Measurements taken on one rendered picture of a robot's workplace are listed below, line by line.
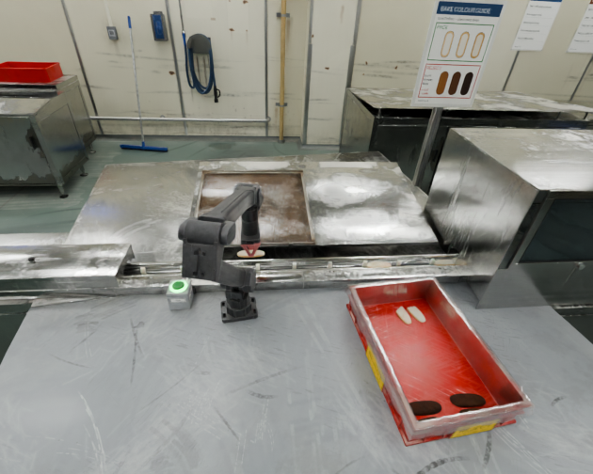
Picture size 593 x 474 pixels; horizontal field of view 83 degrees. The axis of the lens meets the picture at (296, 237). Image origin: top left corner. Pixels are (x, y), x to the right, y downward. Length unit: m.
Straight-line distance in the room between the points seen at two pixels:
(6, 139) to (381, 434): 3.60
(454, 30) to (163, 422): 1.86
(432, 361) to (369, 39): 4.24
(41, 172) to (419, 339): 3.47
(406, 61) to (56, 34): 4.18
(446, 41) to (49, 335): 1.94
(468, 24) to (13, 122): 3.36
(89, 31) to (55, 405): 4.41
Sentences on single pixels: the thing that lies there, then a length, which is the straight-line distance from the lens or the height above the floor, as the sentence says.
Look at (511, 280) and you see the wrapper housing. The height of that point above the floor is 0.96.
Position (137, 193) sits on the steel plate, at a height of 0.82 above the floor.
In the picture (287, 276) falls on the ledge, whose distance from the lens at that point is 1.24.
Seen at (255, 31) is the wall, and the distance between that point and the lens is 4.68.
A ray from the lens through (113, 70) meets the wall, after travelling 5.05.
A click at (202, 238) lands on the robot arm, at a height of 1.28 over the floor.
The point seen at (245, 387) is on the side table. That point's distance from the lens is 1.02.
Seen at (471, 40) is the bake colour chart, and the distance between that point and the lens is 1.95.
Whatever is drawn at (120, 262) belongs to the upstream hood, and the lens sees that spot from 1.32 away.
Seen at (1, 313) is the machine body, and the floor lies 0.75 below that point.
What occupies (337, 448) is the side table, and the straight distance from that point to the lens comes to 0.96.
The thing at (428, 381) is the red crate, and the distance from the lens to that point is 1.11.
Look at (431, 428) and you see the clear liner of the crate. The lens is 0.93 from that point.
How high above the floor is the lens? 1.71
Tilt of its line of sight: 36 degrees down
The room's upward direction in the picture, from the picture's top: 3 degrees clockwise
